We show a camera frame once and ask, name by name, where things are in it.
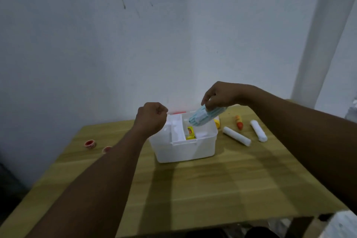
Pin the bundle of blue face masks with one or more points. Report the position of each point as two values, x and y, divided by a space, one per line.
201 118

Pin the person's right forearm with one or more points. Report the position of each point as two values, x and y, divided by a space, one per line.
306 140

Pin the white plastic storage box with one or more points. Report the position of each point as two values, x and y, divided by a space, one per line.
186 148

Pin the person's left fingers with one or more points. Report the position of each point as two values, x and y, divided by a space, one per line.
162 111

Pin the white insert tray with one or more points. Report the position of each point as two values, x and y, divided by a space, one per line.
176 130

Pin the person's right fingers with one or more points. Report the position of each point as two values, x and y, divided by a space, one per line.
209 100

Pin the orange ointment tube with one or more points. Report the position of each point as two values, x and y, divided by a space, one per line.
239 123

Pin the person's left forearm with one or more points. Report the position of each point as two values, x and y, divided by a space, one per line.
97 190

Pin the person's left hand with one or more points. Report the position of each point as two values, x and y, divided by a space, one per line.
149 119

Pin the small yellow box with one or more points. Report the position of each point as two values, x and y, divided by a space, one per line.
190 133

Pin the person's right hand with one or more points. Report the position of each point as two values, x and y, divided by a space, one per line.
227 94

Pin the yellow bottle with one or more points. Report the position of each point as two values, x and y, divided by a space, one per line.
217 122

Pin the red box lid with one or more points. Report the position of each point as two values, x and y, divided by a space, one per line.
178 112

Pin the red tape roll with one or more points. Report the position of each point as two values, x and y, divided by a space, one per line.
90 144
106 149

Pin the white bandage roll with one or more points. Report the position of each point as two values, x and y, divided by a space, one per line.
258 131
237 136

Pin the white plastic bag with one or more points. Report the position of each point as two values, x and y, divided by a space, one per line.
352 111

